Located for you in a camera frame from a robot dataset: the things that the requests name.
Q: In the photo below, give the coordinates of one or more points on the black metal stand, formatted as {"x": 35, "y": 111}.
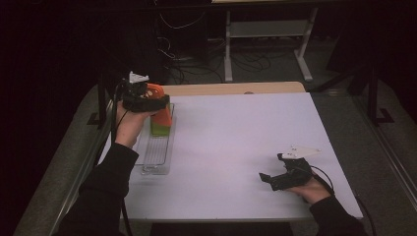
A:
{"x": 102, "y": 98}
{"x": 372, "y": 98}

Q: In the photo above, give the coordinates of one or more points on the clear plastic container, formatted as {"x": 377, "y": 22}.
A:
{"x": 157, "y": 154}

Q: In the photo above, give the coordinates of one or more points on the green cartoon print phone case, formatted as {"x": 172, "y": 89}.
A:
{"x": 160, "y": 131}

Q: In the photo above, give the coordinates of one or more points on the light wooden table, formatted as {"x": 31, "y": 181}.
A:
{"x": 229, "y": 88}

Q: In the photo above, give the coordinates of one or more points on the white metal table frame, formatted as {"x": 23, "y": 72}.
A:
{"x": 227, "y": 49}

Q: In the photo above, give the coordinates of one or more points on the person's right hand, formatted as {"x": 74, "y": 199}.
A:
{"x": 313, "y": 191}

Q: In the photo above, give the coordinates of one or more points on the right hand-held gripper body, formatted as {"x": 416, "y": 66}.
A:
{"x": 298, "y": 173}

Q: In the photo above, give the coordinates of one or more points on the metal floor rail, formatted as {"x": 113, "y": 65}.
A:
{"x": 84, "y": 164}
{"x": 388, "y": 147}

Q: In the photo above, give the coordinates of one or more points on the person's left hand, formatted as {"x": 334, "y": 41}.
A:
{"x": 128, "y": 128}

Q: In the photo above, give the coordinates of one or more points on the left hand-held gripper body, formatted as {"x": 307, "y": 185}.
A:
{"x": 144, "y": 102}

